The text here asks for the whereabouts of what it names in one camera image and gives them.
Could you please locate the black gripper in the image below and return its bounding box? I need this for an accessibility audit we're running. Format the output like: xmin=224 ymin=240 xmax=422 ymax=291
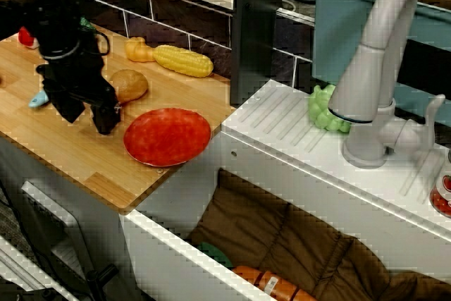
xmin=37 ymin=42 xmax=123 ymax=136

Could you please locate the brown bread roll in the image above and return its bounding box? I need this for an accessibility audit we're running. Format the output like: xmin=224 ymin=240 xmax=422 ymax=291
xmin=109 ymin=68 xmax=149 ymax=106

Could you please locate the orange round plate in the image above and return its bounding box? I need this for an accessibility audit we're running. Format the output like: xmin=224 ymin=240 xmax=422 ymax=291
xmin=123 ymin=107 xmax=212 ymax=168

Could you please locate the golden toy croissant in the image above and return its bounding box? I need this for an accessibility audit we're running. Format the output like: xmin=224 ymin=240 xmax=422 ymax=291
xmin=124 ymin=36 xmax=156 ymax=63

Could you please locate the green toy broccoli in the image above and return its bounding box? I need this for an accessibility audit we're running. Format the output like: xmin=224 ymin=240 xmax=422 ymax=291
xmin=78 ymin=16 xmax=96 ymax=33

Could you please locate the red and white toy sushi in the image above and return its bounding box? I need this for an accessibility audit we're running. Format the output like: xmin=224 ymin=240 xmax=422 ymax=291
xmin=17 ymin=26 xmax=41 ymax=50

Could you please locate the yellow toy corn cob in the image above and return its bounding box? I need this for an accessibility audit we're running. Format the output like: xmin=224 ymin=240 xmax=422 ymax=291
xmin=152 ymin=44 xmax=215 ymax=78

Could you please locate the green toy in sink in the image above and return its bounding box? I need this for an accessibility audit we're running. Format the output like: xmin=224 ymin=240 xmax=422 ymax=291
xmin=196 ymin=240 xmax=235 ymax=269

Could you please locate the white toy sink unit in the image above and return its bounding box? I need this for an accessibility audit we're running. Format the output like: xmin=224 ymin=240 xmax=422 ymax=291
xmin=118 ymin=78 xmax=451 ymax=301

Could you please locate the brown quilted cloth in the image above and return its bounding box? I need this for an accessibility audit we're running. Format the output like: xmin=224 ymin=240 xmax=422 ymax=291
xmin=189 ymin=168 xmax=451 ymax=301

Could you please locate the light green toy lettuce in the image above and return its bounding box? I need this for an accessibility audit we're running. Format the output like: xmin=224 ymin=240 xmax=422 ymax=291
xmin=308 ymin=84 xmax=352 ymax=135

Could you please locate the teal plastic bin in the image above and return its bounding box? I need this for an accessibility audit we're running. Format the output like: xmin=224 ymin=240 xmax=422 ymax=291
xmin=307 ymin=0 xmax=451 ymax=126

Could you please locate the grey toy faucet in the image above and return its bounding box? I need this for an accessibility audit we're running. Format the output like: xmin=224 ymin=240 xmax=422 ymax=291
xmin=327 ymin=0 xmax=447 ymax=170

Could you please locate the red toy tomato can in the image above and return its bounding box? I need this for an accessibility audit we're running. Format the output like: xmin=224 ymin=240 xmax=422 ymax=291
xmin=428 ymin=149 xmax=451 ymax=219

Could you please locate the grey spatula with blue handle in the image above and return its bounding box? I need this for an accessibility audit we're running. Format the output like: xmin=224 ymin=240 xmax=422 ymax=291
xmin=27 ymin=90 xmax=51 ymax=110

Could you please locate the grey oven door handle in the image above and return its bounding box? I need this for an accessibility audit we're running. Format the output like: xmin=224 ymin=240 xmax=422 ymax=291
xmin=20 ymin=180 xmax=82 ymax=228

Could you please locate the black upright post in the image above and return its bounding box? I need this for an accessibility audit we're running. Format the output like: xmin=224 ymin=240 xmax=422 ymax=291
xmin=230 ymin=0 xmax=285 ymax=106

